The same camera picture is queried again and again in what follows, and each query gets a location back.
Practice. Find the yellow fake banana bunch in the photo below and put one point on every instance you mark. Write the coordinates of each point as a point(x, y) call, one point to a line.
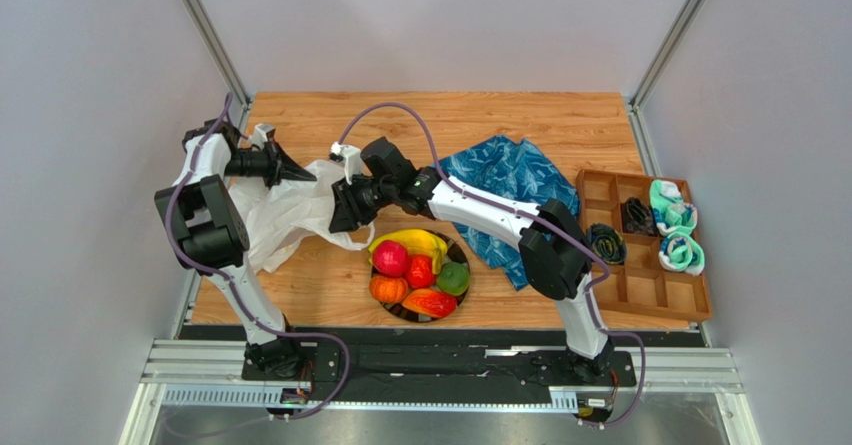
point(418, 242)

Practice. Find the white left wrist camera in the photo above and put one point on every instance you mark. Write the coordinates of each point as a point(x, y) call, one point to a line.
point(263, 137)

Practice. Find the red yellow fake mango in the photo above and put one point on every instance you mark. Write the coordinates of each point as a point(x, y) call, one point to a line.
point(432, 303)

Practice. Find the black rimmed ceramic plate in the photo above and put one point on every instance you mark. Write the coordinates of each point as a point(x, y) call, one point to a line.
point(454, 254)

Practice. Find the white printed plastic bag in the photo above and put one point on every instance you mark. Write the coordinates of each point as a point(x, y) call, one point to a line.
point(278, 219)

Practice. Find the orange fake fruit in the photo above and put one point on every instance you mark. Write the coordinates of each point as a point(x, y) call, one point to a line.
point(388, 290)

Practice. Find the dark rolled sock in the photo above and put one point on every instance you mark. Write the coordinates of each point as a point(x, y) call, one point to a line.
point(607, 243)

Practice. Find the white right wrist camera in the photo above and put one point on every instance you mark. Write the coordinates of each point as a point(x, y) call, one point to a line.
point(348, 158)

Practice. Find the right aluminium frame post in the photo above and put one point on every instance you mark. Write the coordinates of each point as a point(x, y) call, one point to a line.
point(673, 38)

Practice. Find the left aluminium frame post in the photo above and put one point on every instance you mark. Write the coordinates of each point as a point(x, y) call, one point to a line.
point(217, 50)

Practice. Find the dark red fake apple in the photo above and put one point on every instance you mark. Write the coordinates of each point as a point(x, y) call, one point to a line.
point(390, 258)

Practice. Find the green fake lime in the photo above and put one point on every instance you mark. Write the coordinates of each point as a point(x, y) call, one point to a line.
point(454, 279)

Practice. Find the red yellow fake apple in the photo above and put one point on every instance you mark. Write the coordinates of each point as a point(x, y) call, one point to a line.
point(420, 273)

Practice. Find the wooden compartment tray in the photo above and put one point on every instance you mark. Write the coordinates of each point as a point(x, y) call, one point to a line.
point(641, 286)

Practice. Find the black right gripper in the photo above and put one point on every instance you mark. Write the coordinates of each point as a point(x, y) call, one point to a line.
point(348, 203)

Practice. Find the teal white rolled sock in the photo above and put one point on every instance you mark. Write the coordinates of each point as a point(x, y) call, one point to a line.
point(671, 212)

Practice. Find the black rolled sock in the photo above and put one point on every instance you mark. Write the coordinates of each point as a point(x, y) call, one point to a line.
point(637, 218)

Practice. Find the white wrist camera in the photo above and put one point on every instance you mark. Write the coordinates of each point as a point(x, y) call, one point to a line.
point(263, 137)
point(348, 158)

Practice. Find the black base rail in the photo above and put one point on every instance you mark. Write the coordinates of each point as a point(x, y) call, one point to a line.
point(426, 365)

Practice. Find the blue shark print cloth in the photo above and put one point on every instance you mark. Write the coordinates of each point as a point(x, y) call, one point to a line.
point(513, 170)

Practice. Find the aluminium frame post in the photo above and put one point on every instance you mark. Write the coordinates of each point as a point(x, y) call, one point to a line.
point(217, 50)
point(673, 38)

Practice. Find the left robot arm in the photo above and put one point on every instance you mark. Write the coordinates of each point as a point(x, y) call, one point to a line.
point(207, 233)

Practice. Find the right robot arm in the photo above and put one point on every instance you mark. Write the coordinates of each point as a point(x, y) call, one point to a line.
point(556, 256)

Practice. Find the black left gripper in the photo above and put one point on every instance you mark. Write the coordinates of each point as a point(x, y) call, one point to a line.
point(280, 167)

